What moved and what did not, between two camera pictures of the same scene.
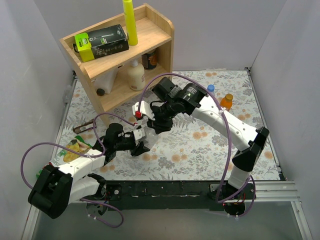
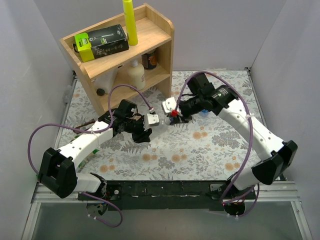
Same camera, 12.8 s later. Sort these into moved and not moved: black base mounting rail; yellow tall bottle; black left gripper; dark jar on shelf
Moved: black left gripper
Not moved: dark jar on shelf; black base mounting rail; yellow tall bottle
